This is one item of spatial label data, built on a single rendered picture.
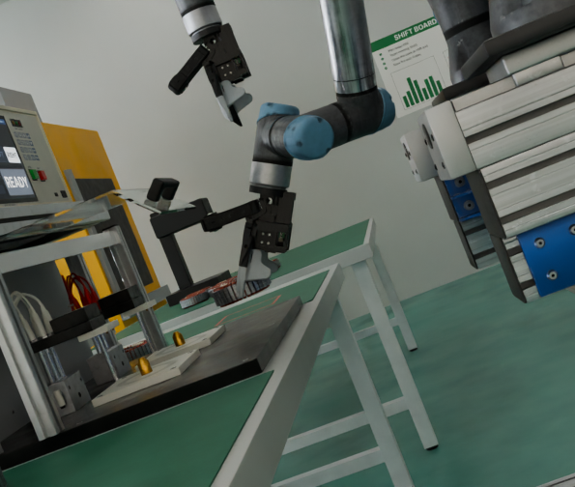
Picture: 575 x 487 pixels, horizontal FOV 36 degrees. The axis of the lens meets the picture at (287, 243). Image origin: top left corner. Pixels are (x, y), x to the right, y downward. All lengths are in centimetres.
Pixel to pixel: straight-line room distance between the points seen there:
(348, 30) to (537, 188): 56
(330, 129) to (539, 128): 51
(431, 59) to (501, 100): 568
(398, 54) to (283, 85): 89
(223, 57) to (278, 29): 501
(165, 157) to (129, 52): 85
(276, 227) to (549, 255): 62
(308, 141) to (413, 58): 529
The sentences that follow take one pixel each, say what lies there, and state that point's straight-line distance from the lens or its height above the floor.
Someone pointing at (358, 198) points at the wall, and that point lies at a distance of 670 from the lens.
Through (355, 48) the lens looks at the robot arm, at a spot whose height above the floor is 116.
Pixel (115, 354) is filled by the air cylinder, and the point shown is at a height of 81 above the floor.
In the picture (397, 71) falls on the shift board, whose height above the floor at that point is 162.
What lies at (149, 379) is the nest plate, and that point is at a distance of 138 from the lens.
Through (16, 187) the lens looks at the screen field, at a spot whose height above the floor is 116.
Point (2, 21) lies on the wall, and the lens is 742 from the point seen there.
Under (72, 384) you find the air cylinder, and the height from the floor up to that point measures 81.
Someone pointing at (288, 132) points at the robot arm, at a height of 107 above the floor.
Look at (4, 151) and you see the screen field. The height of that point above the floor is 123.
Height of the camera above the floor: 94
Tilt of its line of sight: 2 degrees down
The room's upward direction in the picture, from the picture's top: 22 degrees counter-clockwise
